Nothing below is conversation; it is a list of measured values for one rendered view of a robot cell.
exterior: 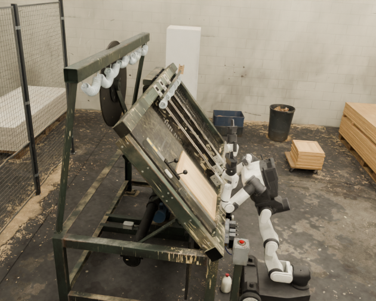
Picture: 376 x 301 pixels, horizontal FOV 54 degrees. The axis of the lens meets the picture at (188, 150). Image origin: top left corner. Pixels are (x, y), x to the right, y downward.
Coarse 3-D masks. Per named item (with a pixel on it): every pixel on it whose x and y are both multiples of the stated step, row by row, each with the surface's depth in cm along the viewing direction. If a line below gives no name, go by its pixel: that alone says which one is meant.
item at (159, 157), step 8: (144, 144) 284; (152, 144) 288; (152, 152) 286; (160, 160) 288; (168, 168) 290; (176, 184) 295; (184, 184) 300; (192, 200) 299; (200, 208) 302; (208, 216) 307; (208, 224) 307
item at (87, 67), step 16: (144, 32) 439; (112, 48) 321; (128, 48) 356; (80, 64) 253; (96, 64) 274; (64, 80) 245; (80, 80) 247; (64, 144) 267; (64, 160) 271; (64, 176) 278; (64, 192) 285; (144, 240) 303
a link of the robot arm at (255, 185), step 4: (252, 180) 292; (256, 180) 292; (248, 184) 294; (252, 184) 292; (256, 184) 291; (260, 184) 292; (244, 188) 294; (248, 188) 292; (252, 188) 292; (256, 188) 291; (260, 188) 291; (248, 192) 292; (252, 192) 294; (256, 192) 293
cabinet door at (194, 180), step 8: (184, 152) 344; (184, 160) 334; (176, 168) 310; (184, 168) 324; (192, 168) 340; (184, 176) 315; (192, 176) 330; (200, 176) 346; (192, 184) 320; (200, 184) 336; (208, 184) 354; (192, 192) 310; (200, 192) 325; (208, 192) 343; (200, 200) 315; (208, 200) 333; (216, 200) 349; (208, 208) 321
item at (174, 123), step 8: (160, 96) 342; (168, 96) 345; (168, 112) 350; (168, 120) 353; (176, 120) 356; (176, 128) 355; (184, 136) 357; (184, 144) 361; (192, 144) 360; (192, 152) 363; (200, 152) 367; (200, 160) 366; (208, 168) 368; (216, 176) 371; (216, 184) 374
